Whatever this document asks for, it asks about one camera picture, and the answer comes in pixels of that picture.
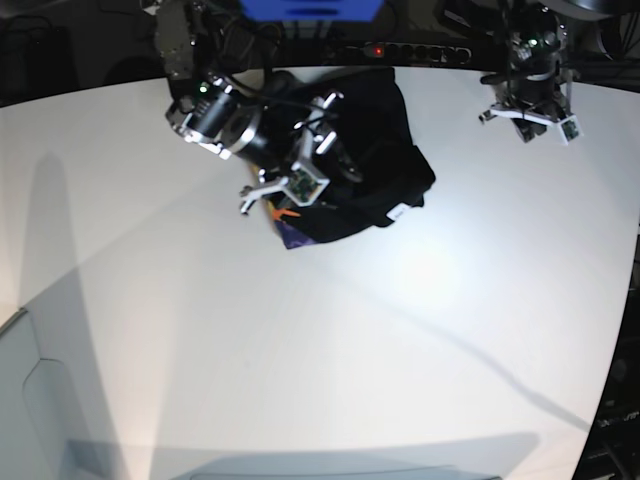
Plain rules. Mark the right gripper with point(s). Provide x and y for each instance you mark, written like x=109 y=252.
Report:
x=312 y=144

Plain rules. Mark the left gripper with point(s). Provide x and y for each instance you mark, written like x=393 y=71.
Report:
x=534 y=104

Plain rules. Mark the black T-shirt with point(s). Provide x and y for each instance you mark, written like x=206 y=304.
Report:
x=373 y=124

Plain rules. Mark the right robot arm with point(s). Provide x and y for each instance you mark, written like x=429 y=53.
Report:
x=227 y=100

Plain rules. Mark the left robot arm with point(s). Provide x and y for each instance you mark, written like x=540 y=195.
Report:
x=535 y=39

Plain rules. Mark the black power strip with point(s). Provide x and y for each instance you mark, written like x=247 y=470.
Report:
x=422 y=54

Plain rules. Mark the blue box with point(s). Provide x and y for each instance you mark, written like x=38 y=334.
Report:
x=298 y=10

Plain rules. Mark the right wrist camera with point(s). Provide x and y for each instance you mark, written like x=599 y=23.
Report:
x=303 y=188

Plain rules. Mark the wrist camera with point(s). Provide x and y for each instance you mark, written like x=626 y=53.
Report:
x=303 y=188
x=570 y=129

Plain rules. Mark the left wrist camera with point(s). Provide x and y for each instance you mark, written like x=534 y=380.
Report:
x=570 y=129

